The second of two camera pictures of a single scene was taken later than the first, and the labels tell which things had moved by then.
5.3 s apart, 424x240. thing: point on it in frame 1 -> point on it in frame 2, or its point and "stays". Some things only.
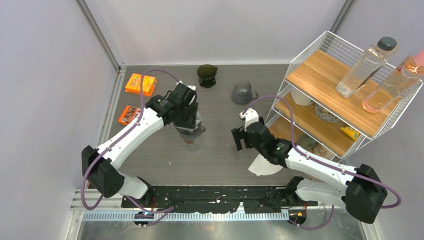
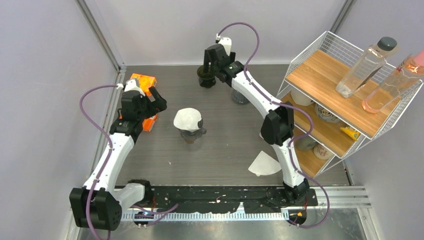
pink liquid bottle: x=393 y=86 stays
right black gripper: x=239 y=134 -> x=206 y=62
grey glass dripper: x=191 y=134 stays
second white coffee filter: x=262 y=166 stays
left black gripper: x=191 y=122 -> x=159 y=105
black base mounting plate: x=205 y=198 stays
